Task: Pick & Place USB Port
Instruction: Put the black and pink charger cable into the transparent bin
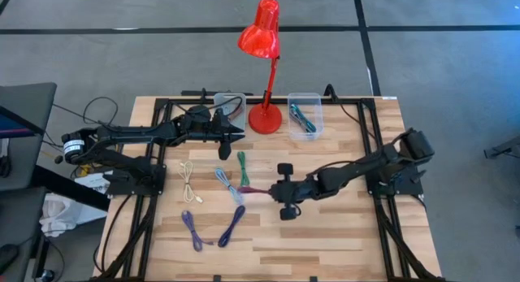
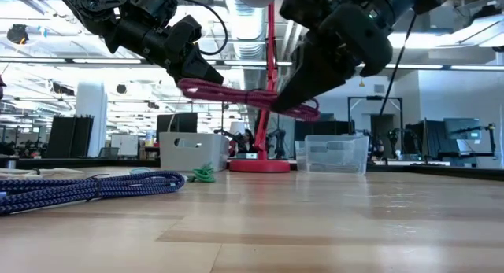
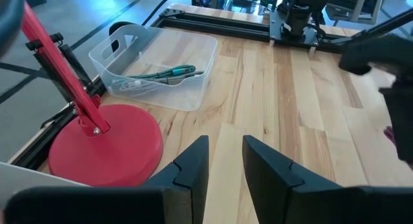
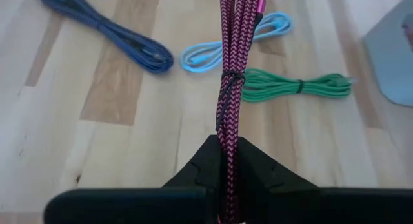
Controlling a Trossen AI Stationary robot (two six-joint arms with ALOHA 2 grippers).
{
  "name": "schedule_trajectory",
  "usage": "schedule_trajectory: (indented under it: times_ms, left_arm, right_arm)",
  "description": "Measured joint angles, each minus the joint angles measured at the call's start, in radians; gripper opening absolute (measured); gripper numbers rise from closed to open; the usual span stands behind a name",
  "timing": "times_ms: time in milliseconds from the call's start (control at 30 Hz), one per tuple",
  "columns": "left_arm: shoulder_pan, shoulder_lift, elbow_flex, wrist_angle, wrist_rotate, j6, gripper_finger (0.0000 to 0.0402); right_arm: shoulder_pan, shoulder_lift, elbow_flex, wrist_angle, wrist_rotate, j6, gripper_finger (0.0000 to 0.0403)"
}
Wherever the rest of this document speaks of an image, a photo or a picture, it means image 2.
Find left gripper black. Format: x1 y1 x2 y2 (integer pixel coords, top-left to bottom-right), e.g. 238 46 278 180
104 15 224 86

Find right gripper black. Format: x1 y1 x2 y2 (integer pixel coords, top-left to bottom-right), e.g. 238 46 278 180
271 0 395 113

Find red braided usb cable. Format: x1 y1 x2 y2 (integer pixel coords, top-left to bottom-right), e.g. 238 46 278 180
176 77 321 123

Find bright green usb cable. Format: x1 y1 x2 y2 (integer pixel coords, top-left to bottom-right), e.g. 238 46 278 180
187 162 217 184

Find navy blue braided usb cable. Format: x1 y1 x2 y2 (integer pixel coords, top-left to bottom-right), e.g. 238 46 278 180
0 170 187 216

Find black computer monitor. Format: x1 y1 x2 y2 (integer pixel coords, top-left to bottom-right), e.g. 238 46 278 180
155 112 199 143

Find clear plastic bin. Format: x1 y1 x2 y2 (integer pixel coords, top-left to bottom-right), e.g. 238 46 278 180
294 134 370 175

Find white plastic bin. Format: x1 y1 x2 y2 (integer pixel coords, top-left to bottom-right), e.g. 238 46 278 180
158 131 231 172

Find red desk lamp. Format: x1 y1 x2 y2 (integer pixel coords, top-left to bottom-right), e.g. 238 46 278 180
228 0 291 174

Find white cabinet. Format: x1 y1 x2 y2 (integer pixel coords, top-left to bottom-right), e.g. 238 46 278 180
110 133 140 157

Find white pillar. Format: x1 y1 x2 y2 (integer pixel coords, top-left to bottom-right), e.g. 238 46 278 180
74 81 109 158

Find black rack panels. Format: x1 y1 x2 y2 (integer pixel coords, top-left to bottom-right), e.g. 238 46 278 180
46 115 95 159

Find monitor on black stand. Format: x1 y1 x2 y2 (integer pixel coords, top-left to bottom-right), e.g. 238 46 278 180
443 116 496 160

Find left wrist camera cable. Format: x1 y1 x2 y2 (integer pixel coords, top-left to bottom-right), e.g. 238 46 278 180
172 0 230 57

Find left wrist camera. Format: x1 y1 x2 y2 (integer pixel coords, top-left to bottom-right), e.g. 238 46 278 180
126 0 179 29

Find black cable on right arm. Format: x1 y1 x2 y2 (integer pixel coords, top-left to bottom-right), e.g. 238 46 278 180
378 11 418 105

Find black aluminium table frame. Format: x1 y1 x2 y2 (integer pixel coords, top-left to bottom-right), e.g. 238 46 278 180
0 157 504 183

